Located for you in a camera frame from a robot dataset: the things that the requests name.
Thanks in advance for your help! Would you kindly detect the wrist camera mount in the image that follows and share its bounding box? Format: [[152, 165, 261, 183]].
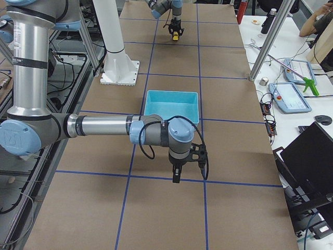
[[187, 143, 208, 164]]

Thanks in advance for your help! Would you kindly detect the person forearm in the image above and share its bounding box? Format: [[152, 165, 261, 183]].
[[299, 3, 332, 37]]

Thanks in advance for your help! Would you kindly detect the aluminium frame post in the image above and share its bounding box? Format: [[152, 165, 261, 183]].
[[248, 0, 293, 82]]

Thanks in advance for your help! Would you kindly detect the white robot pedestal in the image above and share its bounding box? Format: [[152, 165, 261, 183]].
[[93, 0, 140, 86]]

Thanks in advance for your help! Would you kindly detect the black braided cable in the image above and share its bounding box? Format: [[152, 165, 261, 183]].
[[137, 116, 210, 180]]

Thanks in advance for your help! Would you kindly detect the light blue plastic bin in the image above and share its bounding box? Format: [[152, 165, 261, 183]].
[[144, 90, 199, 124]]

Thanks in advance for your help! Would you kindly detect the near teach pendant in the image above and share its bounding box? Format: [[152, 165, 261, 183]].
[[268, 82, 312, 114]]

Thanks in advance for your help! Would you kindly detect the black laptop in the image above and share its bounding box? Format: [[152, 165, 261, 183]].
[[273, 122, 332, 197]]

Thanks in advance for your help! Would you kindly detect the far teach pendant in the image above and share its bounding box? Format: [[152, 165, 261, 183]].
[[284, 58, 317, 85]]

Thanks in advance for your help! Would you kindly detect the black water bottle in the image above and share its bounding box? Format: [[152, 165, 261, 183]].
[[261, 8, 277, 34]]

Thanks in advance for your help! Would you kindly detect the black computer mouse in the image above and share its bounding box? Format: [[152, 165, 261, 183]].
[[314, 115, 332, 126]]

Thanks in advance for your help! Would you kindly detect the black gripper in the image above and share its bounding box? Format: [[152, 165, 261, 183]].
[[172, 160, 186, 183], [168, 19, 184, 35]]

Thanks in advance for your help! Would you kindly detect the small metal cylinder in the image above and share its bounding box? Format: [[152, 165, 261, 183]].
[[259, 77, 269, 86]]

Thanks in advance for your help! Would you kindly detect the green plastic tool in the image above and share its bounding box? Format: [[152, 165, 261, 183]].
[[303, 77, 319, 96]]

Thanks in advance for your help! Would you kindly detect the teach pendant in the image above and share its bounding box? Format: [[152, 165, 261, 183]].
[[284, 58, 317, 85], [268, 82, 312, 114]]

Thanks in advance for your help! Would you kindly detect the red bottle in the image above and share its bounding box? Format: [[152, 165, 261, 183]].
[[236, 0, 248, 24]]

